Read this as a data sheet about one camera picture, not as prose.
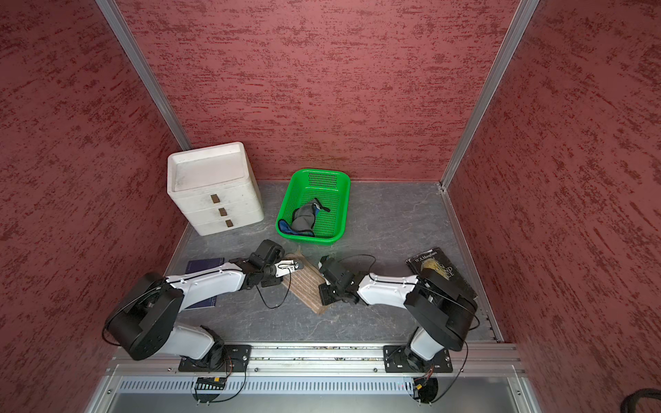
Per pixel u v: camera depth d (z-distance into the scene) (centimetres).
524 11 71
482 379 76
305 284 88
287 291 88
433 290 46
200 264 93
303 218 98
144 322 43
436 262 93
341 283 68
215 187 87
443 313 44
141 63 81
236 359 74
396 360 73
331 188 118
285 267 80
